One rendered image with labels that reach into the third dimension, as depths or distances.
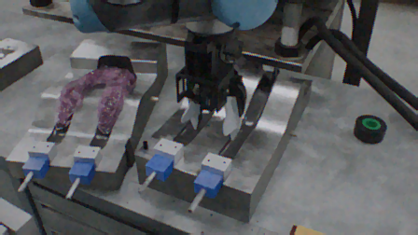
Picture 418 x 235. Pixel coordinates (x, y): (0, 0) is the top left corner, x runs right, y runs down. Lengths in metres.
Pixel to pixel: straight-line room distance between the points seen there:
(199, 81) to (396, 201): 0.55
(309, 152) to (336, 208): 0.18
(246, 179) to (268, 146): 0.12
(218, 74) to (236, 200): 0.29
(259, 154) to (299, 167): 0.15
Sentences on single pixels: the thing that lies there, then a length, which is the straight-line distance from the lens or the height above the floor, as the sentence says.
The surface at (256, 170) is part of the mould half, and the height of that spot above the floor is 0.89.
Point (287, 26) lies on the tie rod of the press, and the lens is 1.40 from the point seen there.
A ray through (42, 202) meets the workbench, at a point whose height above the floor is 0.56.
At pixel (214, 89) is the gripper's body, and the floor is 1.13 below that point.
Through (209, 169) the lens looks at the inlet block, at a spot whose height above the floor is 0.91.
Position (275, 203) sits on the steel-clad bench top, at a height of 0.80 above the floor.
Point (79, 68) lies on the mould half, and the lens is 1.23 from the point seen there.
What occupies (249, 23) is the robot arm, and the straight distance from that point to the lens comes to 0.45.
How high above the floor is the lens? 1.46
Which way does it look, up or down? 37 degrees down
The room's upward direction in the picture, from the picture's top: straight up
